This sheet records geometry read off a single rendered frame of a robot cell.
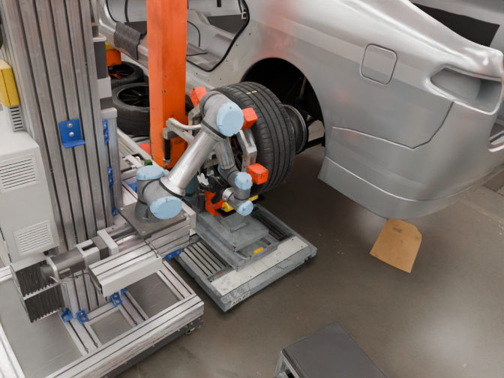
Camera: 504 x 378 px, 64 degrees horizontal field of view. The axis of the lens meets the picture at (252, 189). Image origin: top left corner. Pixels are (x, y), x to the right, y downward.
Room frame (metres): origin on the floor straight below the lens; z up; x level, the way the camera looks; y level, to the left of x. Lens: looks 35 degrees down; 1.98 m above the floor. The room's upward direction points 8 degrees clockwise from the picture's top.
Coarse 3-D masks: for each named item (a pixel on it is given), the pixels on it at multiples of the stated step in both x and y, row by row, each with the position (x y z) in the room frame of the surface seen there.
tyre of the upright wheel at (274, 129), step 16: (240, 96) 2.00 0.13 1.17; (256, 96) 2.05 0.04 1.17; (272, 96) 2.10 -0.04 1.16; (256, 112) 1.93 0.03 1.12; (272, 112) 1.99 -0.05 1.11; (256, 128) 1.88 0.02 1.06; (272, 128) 1.92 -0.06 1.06; (288, 128) 1.98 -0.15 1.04; (256, 144) 1.87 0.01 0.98; (272, 144) 1.87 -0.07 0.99; (288, 144) 1.94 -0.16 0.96; (272, 160) 1.84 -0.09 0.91; (288, 160) 1.93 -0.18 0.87; (272, 176) 1.86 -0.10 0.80; (256, 192) 1.85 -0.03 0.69
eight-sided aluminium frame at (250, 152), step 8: (192, 112) 2.14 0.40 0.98; (200, 112) 2.15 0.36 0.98; (192, 120) 2.14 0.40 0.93; (240, 136) 1.84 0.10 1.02; (248, 136) 1.86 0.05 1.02; (240, 144) 1.84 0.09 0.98; (248, 144) 1.86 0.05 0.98; (248, 152) 1.79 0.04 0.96; (256, 152) 1.83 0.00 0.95; (248, 160) 1.79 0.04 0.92; (208, 168) 2.10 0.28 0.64
